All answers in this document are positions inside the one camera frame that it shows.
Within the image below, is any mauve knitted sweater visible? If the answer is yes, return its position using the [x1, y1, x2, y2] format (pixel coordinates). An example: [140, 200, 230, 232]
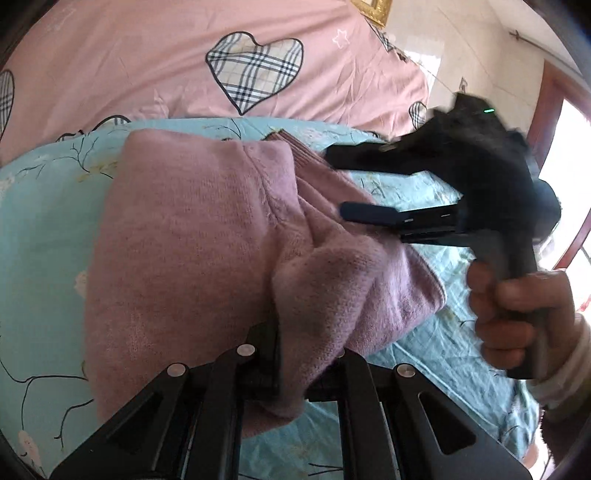
[85, 129, 446, 436]

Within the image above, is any person's right hand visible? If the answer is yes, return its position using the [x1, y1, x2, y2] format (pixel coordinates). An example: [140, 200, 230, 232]
[467, 261, 584, 381]

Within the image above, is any red framed window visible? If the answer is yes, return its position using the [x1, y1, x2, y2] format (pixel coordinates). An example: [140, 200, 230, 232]
[528, 62, 590, 269]

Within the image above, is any fuzzy pink white sleeve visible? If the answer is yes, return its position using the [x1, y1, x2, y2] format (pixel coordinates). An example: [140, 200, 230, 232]
[527, 314, 591, 465]

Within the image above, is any turquoise floral bed sheet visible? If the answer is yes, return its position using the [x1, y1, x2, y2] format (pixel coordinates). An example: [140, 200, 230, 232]
[1, 118, 539, 479]

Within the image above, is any pink duvet with plaid hearts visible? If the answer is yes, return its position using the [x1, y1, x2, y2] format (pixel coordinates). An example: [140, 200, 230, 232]
[1, 1, 429, 163]

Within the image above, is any landscape painting gold frame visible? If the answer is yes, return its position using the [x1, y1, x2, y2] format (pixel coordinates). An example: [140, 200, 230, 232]
[352, 0, 393, 27]

